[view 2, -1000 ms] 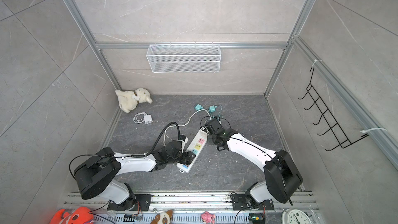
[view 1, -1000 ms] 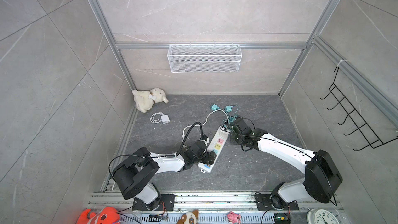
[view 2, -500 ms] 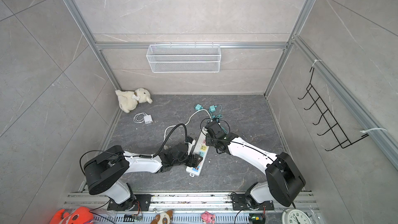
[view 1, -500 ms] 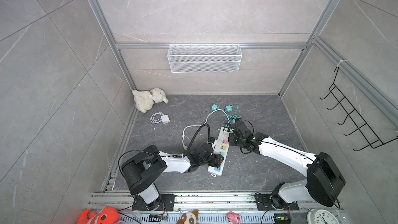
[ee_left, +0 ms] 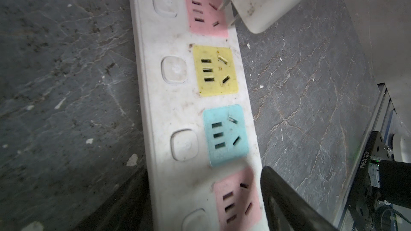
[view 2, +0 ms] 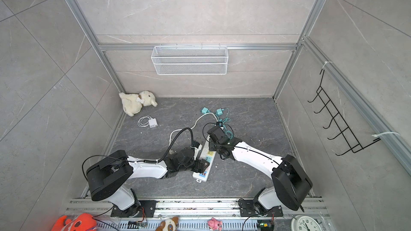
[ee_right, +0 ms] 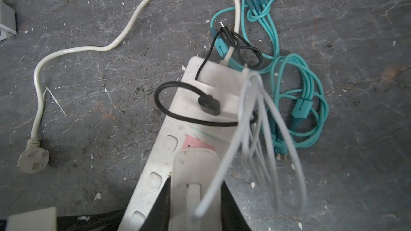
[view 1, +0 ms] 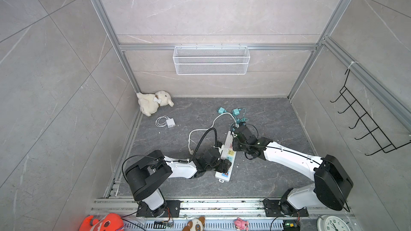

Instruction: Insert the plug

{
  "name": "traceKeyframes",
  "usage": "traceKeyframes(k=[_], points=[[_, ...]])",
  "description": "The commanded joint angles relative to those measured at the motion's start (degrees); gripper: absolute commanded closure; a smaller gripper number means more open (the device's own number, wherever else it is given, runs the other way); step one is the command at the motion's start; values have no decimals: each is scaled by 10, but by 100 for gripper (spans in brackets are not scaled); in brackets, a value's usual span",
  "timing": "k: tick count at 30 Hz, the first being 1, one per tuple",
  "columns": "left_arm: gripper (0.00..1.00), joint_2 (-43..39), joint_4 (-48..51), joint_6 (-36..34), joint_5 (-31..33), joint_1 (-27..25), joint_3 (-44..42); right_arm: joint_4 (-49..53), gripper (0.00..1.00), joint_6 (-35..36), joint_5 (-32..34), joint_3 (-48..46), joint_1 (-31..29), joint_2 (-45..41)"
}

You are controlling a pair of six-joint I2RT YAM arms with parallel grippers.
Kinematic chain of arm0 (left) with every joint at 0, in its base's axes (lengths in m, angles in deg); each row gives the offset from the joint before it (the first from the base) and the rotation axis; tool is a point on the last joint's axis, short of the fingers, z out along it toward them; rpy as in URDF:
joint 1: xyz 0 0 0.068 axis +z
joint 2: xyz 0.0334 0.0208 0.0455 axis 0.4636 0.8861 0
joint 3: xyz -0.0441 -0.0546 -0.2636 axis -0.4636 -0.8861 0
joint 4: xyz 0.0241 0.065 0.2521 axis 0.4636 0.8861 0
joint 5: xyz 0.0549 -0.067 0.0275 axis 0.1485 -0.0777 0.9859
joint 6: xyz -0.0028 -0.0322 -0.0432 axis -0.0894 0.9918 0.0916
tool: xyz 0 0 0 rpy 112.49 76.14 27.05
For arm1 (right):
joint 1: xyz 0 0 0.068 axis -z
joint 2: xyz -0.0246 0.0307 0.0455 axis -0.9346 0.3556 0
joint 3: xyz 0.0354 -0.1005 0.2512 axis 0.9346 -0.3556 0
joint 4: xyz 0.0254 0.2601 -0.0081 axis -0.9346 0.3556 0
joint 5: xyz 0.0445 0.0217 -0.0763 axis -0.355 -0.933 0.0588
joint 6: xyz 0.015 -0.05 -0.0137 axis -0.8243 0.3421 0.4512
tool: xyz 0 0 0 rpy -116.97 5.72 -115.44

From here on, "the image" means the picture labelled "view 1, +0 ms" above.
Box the white power strip colourful sockets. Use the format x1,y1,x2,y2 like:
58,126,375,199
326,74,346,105
215,131,236,183

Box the white power strip cord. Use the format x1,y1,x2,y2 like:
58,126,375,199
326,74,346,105
187,112,238,155

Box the teal charger adapter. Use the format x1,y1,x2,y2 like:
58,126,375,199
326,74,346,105
218,108,227,114
232,108,241,116

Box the white charger with cable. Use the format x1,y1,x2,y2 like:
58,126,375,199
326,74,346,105
155,115,176,128

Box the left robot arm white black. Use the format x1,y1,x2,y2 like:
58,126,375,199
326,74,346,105
122,127,232,216

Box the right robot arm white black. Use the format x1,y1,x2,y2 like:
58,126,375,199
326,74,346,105
231,125,353,216

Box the brown white plush dog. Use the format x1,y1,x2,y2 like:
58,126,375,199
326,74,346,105
182,216,206,231

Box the pink plush toy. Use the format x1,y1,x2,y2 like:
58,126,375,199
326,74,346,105
234,218,249,231

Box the white plush lamb toy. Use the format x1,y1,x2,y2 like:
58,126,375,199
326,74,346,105
137,90,174,117

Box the white alarm clock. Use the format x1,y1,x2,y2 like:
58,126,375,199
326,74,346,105
317,215,351,231

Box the red plush toy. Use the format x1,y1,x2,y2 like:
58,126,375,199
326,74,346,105
79,213,124,231

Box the teal tangled cable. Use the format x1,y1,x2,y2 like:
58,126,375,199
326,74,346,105
231,107,249,127

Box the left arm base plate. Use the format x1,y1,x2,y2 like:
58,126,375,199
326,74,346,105
136,200,181,218

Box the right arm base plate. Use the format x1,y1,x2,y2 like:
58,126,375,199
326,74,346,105
262,198,309,217

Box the white wire mesh basket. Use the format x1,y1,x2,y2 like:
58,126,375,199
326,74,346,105
173,46,250,76

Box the black wire hook rack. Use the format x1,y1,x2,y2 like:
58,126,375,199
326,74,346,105
330,69,411,157

